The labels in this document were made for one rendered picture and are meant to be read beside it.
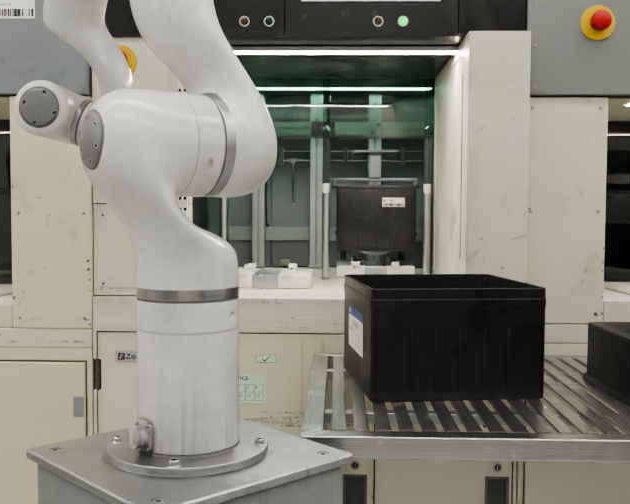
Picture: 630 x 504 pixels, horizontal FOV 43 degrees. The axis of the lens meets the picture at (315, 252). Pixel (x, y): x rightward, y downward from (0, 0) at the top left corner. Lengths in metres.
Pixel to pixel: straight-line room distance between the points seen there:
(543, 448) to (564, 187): 0.74
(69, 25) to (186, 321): 0.53
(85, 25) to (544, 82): 0.90
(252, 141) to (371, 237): 1.24
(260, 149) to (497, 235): 0.77
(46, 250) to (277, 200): 1.00
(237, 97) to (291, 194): 1.59
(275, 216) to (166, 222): 1.67
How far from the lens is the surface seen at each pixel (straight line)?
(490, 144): 1.61
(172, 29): 0.96
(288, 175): 2.53
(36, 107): 1.27
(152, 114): 0.87
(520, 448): 1.07
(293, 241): 2.53
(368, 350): 1.22
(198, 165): 0.89
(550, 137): 1.68
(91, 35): 1.25
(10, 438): 1.82
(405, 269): 2.15
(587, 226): 1.70
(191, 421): 0.92
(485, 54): 1.63
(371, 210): 2.14
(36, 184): 1.74
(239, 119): 0.93
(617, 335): 1.32
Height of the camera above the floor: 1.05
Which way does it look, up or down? 3 degrees down
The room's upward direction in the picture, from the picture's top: straight up
